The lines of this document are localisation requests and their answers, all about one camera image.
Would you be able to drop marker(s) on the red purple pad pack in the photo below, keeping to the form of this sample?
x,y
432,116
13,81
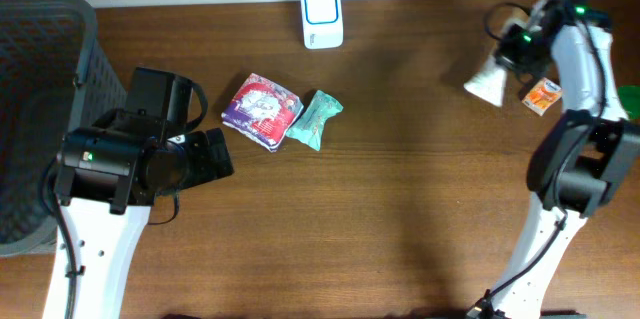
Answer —
x,y
263,111

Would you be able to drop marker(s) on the mint green wipes pack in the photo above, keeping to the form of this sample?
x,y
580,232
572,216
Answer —
x,y
308,129

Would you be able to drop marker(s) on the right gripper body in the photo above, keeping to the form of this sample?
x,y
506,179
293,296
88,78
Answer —
x,y
511,57

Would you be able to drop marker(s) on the grey plastic mesh basket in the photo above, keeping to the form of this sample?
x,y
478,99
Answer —
x,y
55,77

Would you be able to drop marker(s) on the orange Kleenex tissue pack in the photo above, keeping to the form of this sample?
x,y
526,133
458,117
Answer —
x,y
542,96

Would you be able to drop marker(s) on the green lid jar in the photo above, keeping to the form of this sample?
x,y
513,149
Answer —
x,y
629,96

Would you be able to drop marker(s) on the white tube gold cap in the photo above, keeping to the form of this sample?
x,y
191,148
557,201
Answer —
x,y
489,82

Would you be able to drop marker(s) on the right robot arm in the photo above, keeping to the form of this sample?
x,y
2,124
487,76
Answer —
x,y
584,159

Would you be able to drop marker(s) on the white barcode scanner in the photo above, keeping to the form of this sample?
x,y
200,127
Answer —
x,y
322,24

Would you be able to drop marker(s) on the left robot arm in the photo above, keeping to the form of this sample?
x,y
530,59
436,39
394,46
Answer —
x,y
108,177

